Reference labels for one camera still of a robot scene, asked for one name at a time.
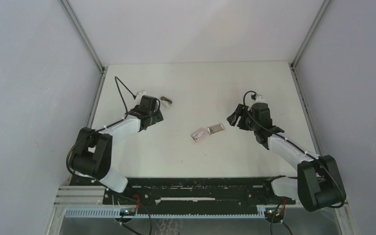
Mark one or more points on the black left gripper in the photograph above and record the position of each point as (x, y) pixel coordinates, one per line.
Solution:
(156, 115)

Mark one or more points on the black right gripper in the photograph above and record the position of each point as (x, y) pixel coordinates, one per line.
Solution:
(240, 111)

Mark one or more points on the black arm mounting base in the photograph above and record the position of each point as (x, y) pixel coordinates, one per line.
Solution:
(194, 195)

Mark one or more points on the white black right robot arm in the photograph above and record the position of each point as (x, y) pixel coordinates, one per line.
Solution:
(318, 183)

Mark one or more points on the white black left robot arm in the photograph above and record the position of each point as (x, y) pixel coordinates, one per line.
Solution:
(91, 155)

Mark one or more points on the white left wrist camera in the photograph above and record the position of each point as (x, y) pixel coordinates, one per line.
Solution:
(139, 95)

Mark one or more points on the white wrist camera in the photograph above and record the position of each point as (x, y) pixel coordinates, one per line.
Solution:
(257, 98)
(139, 95)

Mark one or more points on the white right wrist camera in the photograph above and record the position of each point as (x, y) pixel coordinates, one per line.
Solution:
(257, 98)

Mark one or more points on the white slotted cable duct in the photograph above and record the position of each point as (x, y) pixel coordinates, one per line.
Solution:
(128, 213)

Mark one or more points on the aluminium frame rail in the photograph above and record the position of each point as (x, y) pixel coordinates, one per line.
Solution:
(79, 195)

